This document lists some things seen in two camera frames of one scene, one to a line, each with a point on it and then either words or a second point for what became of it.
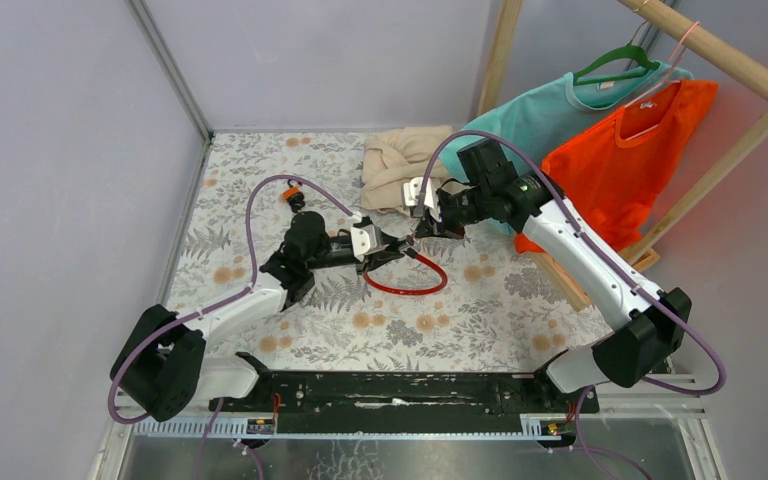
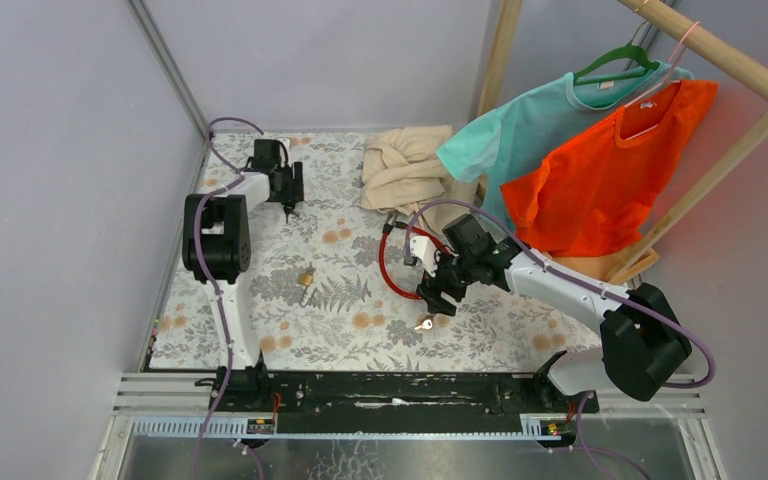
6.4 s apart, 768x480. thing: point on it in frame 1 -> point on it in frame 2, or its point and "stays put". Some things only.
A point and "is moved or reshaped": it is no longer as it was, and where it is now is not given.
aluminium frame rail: [161, 48] stays put
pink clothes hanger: [669, 80] stays put
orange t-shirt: [610, 173] stays put
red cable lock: [411, 254] is moved or reshaped
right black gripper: [428, 227] -> [431, 289]
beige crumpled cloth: [392, 156] stays put
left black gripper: [376, 260] -> [291, 191]
